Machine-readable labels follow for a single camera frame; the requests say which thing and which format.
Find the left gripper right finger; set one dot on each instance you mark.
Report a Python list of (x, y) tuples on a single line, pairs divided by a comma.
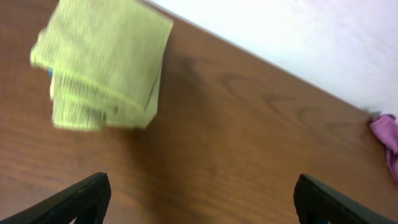
[(316, 202)]

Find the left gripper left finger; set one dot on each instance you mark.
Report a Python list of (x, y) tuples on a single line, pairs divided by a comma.
[(84, 202)]

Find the green microfiber cloth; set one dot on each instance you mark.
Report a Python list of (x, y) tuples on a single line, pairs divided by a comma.
[(105, 58)]

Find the purple microfiber cloth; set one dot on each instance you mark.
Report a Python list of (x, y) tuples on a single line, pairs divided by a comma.
[(384, 127)]

